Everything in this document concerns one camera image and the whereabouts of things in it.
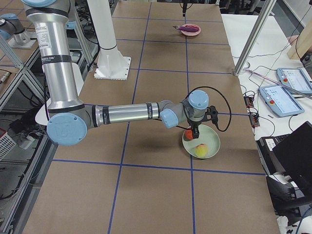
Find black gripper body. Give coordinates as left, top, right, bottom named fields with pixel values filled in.
left=189, top=120, right=202, bottom=132

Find yellow pink peach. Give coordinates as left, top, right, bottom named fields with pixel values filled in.
left=194, top=144, right=209, bottom=158

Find purple eggplant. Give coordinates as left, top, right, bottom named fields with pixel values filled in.
left=173, top=25, right=199, bottom=33

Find red chili pepper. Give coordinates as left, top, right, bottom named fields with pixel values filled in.
left=185, top=24, right=198, bottom=27

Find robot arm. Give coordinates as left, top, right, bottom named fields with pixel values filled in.
left=23, top=0, right=209, bottom=146

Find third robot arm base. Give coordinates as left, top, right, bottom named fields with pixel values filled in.
left=0, top=13, right=37, bottom=49

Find green plate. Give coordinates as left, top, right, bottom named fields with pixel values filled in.
left=182, top=124, right=220, bottom=159

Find pink plate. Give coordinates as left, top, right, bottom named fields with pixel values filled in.
left=179, top=24, right=201, bottom=37

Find metal pointer stick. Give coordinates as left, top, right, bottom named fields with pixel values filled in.
left=243, top=68, right=312, bottom=98

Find near blue teach pendant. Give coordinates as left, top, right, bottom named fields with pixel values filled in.
left=259, top=85, right=305, bottom=117

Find blue teach pendant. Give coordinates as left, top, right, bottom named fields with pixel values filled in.
left=259, top=85, right=305, bottom=117
left=276, top=68, right=312, bottom=95

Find black laptop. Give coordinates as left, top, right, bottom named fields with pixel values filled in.
left=256, top=121, right=312, bottom=193

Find far blue teach pendant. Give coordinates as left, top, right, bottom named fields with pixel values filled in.
left=276, top=68, right=312, bottom=95

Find white chair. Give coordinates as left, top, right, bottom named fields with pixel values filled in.
left=35, top=63, right=84, bottom=126

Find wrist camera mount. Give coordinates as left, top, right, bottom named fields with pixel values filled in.
left=203, top=106, right=218, bottom=128

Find aluminium frame post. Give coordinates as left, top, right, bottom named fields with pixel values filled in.
left=233, top=0, right=276, bottom=77

